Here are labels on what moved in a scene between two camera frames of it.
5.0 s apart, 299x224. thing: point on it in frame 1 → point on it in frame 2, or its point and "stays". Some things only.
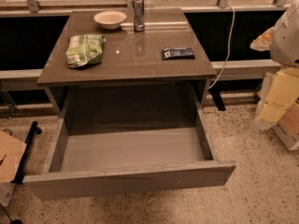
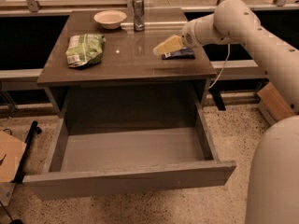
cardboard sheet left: [11, 152] stays
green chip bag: [83, 49] stays
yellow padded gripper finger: [263, 41] → [196, 33]
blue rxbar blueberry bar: [177, 53] stays
